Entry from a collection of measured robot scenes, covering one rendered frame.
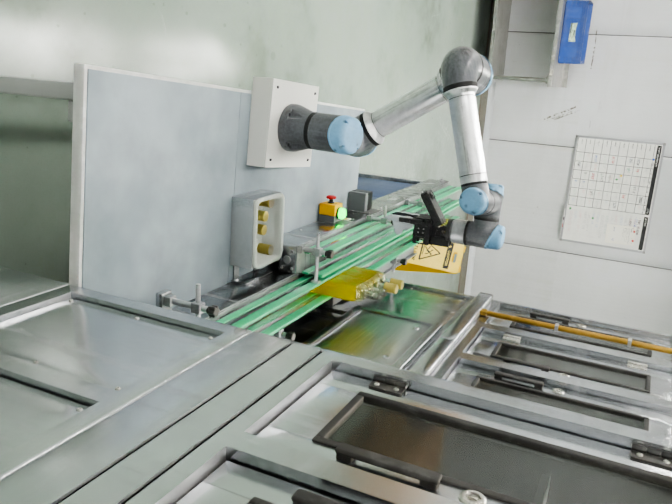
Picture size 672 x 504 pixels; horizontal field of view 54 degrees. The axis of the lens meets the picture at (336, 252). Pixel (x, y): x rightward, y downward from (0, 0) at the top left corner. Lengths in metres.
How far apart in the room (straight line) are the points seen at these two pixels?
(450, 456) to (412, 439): 0.06
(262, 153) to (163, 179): 0.40
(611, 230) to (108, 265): 6.81
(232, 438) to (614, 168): 7.16
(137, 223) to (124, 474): 0.94
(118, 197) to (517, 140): 6.67
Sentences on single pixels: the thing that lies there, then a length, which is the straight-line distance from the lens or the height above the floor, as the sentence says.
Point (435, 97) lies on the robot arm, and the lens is 2.09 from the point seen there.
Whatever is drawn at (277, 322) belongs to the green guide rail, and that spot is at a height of 0.94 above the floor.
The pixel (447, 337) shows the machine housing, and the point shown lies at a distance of 2.33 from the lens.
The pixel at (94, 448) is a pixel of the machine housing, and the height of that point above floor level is 1.29.
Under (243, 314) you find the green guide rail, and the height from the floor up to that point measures 0.91.
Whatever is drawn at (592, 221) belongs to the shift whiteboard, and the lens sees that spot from 8.00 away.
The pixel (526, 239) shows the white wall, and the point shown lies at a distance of 8.14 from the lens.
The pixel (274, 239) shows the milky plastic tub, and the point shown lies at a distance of 2.20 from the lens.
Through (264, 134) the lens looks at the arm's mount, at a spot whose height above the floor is 0.81.
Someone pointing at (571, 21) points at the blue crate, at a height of 0.96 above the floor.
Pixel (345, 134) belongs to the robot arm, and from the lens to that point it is 2.03.
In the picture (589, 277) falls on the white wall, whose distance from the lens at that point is 8.15.
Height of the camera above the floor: 1.89
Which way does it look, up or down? 24 degrees down
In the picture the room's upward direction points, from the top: 101 degrees clockwise
